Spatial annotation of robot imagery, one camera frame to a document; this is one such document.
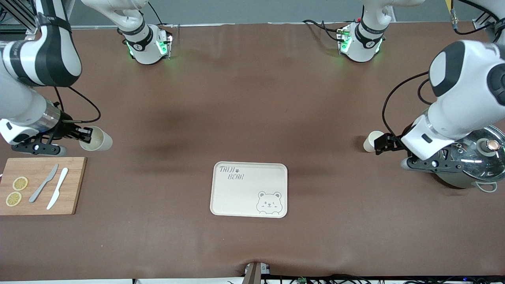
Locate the white IKEA cup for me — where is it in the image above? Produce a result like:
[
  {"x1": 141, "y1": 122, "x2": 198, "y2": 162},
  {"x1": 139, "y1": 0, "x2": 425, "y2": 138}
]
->
[
  {"x1": 363, "y1": 131, "x2": 385, "y2": 153},
  {"x1": 79, "y1": 126, "x2": 113, "y2": 152}
]

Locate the wooden cutting board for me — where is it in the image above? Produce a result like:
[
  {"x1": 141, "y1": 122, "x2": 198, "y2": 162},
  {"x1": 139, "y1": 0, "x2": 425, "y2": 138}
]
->
[{"x1": 0, "y1": 157, "x2": 87, "y2": 216}]

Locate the white plastic knife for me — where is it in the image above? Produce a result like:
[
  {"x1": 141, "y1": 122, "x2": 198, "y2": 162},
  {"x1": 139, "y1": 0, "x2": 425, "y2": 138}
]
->
[{"x1": 46, "y1": 168, "x2": 69, "y2": 210}]

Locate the grey plastic knife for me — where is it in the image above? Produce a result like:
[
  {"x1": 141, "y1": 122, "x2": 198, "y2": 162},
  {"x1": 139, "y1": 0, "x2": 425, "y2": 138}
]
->
[{"x1": 28, "y1": 164, "x2": 59, "y2": 203}]

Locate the grey electric cooking pot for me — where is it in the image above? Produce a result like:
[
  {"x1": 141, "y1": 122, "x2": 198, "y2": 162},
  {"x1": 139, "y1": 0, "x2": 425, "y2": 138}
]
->
[{"x1": 432, "y1": 125, "x2": 505, "y2": 193}]

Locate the glass pot lid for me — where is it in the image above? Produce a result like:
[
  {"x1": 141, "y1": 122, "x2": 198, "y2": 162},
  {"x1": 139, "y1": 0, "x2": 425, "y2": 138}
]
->
[{"x1": 446, "y1": 125, "x2": 505, "y2": 183}]

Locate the brown table mat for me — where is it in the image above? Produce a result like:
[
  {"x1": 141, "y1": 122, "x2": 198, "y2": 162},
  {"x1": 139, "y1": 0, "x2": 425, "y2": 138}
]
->
[{"x1": 0, "y1": 22, "x2": 505, "y2": 279}]

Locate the cream bear print tray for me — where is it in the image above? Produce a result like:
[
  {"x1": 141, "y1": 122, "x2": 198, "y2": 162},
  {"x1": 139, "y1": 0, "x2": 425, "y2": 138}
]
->
[{"x1": 209, "y1": 161, "x2": 288, "y2": 219}]

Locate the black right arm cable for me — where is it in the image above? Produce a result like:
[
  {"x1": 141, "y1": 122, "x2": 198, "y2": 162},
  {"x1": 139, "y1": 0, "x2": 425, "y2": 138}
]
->
[{"x1": 53, "y1": 86, "x2": 102, "y2": 123}]

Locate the black looped cable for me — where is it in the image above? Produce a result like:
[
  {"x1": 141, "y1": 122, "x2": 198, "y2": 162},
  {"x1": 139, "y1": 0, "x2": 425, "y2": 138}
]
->
[{"x1": 450, "y1": 0, "x2": 496, "y2": 36}]

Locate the black left base cable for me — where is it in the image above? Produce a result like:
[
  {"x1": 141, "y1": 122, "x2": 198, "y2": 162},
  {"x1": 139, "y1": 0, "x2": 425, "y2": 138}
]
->
[{"x1": 302, "y1": 19, "x2": 344, "y2": 42}]

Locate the black base cable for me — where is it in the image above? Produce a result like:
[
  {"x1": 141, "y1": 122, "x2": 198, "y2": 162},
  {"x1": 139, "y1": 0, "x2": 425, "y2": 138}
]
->
[
  {"x1": 302, "y1": 19, "x2": 344, "y2": 42},
  {"x1": 148, "y1": 0, "x2": 165, "y2": 26}
]

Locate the black right base cable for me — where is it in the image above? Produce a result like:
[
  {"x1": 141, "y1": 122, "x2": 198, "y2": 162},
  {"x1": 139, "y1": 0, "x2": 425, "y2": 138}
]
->
[{"x1": 148, "y1": 0, "x2": 165, "y2": 26}]

